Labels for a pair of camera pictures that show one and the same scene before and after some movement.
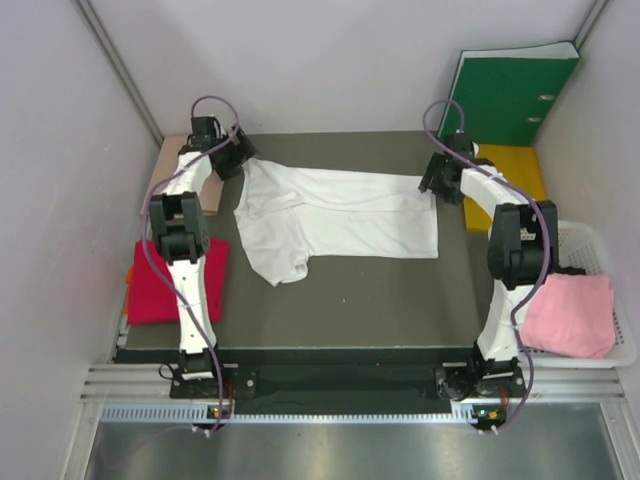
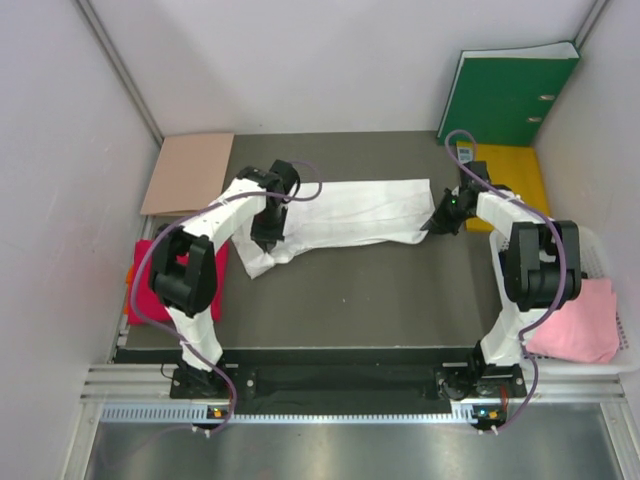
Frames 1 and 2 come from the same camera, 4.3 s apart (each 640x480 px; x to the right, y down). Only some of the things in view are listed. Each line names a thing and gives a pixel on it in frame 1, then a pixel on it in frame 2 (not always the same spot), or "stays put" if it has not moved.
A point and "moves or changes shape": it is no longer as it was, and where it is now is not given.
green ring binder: (507, 94) stays put
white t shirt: (286, 218) moves or changes shape
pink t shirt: (571, 314) stays put
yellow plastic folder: (519, 165) stays put
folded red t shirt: (153, 299) stays put
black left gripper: (240, 153) to (267, 238)
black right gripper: (431, 179) to (438, 221)
